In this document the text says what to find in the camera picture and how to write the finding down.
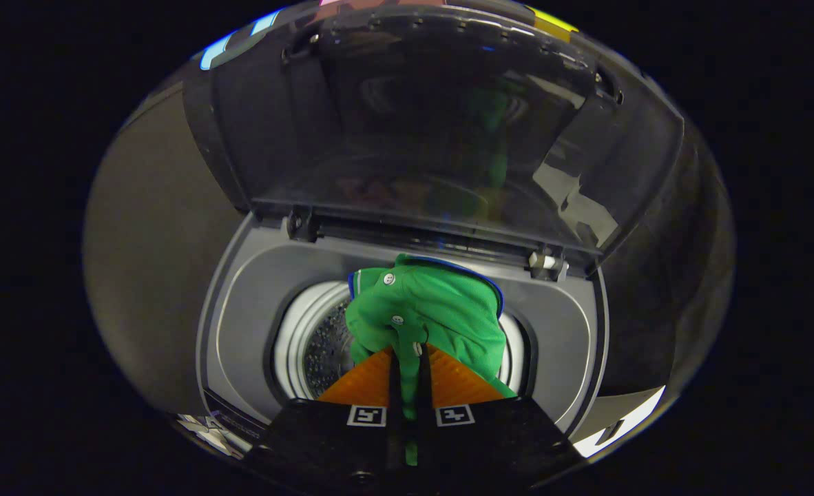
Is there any grey washing machine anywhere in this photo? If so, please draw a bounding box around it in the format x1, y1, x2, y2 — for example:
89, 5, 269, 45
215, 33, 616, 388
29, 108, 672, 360
169, 210, 611, 462

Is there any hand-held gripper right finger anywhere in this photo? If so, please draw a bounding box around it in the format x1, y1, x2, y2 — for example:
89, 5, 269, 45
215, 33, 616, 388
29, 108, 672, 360
407, 341, 587, 491

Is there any black backdrop cloth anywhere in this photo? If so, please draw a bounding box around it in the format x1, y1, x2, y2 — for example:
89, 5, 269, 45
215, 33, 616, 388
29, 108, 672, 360
197, 3, 735, 414

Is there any green polo shirt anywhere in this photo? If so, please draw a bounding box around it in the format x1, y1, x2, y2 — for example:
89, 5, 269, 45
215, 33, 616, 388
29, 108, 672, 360
344, 253, 518, 466

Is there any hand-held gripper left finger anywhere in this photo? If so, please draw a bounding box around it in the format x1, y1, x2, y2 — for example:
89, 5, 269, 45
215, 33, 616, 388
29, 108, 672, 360
245, 344, 408, 490

